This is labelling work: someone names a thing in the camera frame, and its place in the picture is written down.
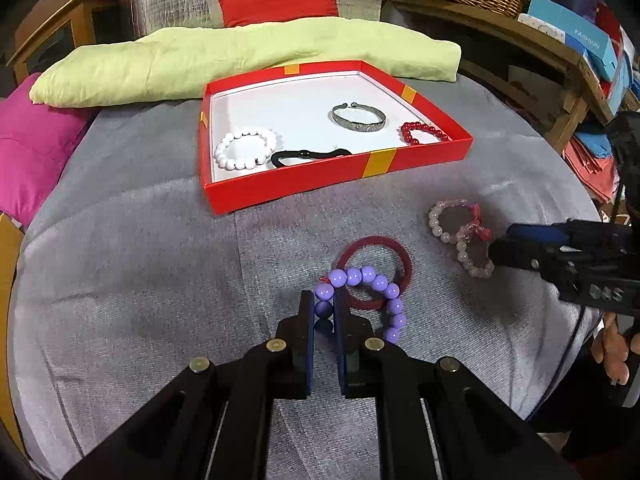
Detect purple bead bracelet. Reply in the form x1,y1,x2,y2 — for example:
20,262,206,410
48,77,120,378
312,266,407,345

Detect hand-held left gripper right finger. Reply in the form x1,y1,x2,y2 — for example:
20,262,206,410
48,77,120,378
334,287,581,480

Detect light green folded blanket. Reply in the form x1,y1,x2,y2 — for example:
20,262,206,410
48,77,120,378
29,16,462,109

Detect red paper bag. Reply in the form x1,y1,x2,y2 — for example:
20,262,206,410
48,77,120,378
597,2,635,56

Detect pale pink bead bracelet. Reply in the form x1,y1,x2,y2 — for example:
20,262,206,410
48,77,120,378
428,199,483,246
455,225,496,279

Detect magenta pillow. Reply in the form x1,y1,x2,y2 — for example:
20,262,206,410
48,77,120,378
0,72,96,228

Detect light blue cardboard box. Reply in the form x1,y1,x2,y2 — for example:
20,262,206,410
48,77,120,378
527,0,618,83

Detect wooden bench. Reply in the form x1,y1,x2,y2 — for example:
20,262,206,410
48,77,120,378
390,0,631,156

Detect wooden cabinet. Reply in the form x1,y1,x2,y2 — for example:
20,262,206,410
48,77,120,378
7,0,121,86

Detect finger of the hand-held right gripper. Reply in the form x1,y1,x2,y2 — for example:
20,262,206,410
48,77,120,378
489,237,563,283
505,220,573,245

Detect white bead bracelet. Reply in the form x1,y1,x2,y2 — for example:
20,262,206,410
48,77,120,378
214,129,277,170

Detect stack of folded cloths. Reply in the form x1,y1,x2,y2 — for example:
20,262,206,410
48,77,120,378
562,130,621,206

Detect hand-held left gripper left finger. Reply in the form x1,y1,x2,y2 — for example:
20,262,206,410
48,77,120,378
65,290,317,480

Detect white patterned box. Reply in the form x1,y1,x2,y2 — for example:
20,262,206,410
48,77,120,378
517,12,566,43

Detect person's right hand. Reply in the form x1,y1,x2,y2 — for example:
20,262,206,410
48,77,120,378
590,312,632,386

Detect red bead bracelet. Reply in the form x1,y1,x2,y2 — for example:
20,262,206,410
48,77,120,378
400,121,453,148

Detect dark red coil hair tie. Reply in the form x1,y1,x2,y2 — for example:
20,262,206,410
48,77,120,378
334,235,414,311

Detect grey blanket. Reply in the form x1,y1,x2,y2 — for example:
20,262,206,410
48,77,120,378
7,72,606,480

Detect red cushion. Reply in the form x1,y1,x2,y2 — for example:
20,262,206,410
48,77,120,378
218,0,339,28

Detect silver bangle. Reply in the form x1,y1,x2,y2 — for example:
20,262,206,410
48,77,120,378
331,103,387,132

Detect black hair tie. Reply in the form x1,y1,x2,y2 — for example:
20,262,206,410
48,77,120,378
270,146,351,168

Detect red shallow cardboard box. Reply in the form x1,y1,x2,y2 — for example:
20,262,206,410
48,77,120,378
198,60,474,217

